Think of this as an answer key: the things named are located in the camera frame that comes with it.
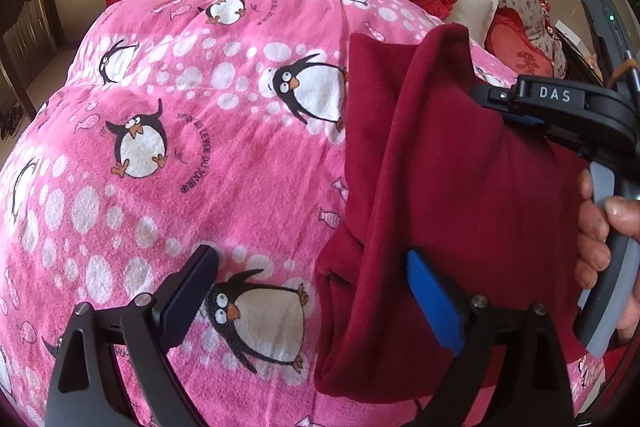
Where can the pair of dark shoes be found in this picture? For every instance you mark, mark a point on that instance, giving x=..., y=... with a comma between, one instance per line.
x=11, y=122

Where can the dark red sweater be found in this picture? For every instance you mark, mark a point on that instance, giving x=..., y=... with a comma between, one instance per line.
x=450, y=182

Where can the white pillow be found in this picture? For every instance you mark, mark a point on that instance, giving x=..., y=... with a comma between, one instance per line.
x=472, y=7

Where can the pink penguin print blanket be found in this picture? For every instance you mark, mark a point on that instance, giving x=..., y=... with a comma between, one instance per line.
x=175, y=217

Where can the person's right hand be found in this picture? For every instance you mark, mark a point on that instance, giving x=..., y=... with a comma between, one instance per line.
x=590, y=247

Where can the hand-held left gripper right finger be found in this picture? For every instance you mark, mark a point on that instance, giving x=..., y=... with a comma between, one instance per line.
x=432, y=302

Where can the small red heart cushion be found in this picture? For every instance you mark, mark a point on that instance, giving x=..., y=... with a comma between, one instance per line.
x=520, y=47

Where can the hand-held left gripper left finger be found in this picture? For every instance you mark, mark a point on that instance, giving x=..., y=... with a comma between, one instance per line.
x=192, y=292

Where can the dark object with white paper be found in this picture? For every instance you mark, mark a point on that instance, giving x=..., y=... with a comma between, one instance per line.
x=575, y=52

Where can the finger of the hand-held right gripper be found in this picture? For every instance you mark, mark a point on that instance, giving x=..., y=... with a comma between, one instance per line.
x=525, y=121

